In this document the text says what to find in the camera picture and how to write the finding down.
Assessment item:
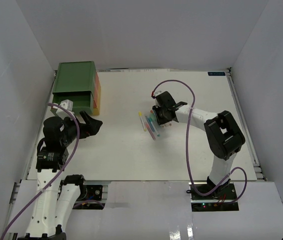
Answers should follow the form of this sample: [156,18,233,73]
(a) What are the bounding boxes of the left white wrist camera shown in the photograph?
[50,99,75,119]

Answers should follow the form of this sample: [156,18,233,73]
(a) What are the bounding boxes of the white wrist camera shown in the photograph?
[50,99,75,119]
[151,90,162,99]

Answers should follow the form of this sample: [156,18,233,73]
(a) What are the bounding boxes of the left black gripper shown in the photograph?
[60,110,103,146]

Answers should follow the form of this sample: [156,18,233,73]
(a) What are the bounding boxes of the green top drawer box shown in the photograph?
[52,61,97,115]

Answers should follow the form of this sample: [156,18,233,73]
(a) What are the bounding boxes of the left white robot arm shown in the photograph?
[22,111,103,240]

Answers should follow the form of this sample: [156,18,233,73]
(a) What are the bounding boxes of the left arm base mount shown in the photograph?
[73,184,106,210]

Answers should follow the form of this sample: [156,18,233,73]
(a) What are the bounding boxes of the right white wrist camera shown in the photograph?
[151,90,162,99]

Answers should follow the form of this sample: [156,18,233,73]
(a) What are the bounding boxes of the yellow cap thin pen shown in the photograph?
[138,111,147,132]

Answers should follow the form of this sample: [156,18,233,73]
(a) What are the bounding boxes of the blue thin pen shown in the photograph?
[148,117,160,137]

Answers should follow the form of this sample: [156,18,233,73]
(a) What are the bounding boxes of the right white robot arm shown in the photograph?
[152,91,246,200]

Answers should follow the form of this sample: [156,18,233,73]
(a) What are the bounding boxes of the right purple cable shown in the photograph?
[151,79,248,203]

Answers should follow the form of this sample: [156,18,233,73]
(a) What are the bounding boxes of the stacked orange yellow drawers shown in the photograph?
[92,72,101,116]

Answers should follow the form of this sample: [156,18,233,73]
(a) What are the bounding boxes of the purple cable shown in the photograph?
[151,79,248,203]
[0,102,81,240]

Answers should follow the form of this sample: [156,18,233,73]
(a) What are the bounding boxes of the teal highlighter marker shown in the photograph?
[149,113,157,123]

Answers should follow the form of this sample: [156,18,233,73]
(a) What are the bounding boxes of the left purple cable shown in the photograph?
[0,102,81,240]

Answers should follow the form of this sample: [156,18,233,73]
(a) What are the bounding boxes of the blue logo sticker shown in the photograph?
[207,71,226,76]

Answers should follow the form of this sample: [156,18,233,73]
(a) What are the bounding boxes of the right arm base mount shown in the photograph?
[186,183,239,212]

